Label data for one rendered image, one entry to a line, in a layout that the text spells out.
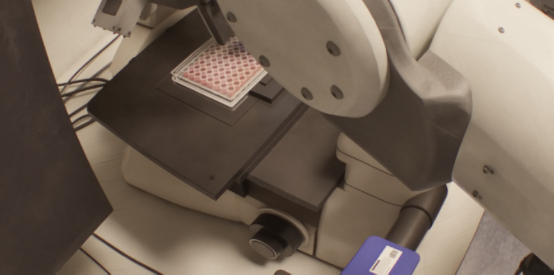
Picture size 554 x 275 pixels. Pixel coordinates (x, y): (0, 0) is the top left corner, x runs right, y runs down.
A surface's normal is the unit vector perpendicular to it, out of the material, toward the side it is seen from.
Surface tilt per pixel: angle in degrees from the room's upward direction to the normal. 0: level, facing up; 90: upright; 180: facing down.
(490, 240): 0
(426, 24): 85
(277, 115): 0
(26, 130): 86
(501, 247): 0
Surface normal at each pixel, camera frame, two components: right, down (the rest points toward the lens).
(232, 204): -0.29, 0.70
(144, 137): -0.07, -0.70
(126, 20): 0.81, 0.37
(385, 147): -0.73, 0.62
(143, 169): -0.47, 0.00
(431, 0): 0.58, 0.36
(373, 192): -0.58, 0.61
